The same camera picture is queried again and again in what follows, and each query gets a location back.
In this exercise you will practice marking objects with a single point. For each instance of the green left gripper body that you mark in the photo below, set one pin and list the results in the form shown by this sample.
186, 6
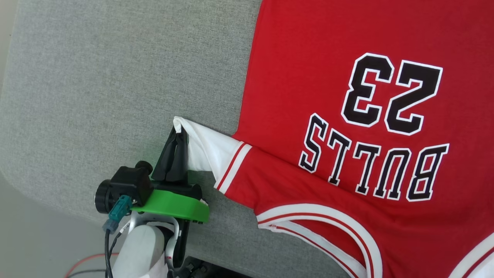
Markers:
173, 204

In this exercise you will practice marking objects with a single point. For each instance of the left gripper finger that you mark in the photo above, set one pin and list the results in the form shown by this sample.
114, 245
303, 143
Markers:
164, 158
182, 158

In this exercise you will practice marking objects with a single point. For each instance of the red white basketball jersey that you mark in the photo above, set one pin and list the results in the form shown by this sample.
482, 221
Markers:
328, 116

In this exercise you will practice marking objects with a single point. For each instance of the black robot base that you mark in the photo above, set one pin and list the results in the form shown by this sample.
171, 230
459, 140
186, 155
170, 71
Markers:
208, 270

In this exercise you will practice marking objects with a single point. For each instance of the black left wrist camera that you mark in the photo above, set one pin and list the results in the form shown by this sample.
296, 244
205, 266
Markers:
129, 185

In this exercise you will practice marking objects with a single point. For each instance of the teal left camera connector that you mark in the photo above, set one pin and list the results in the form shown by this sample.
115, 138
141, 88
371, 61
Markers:
117, 214

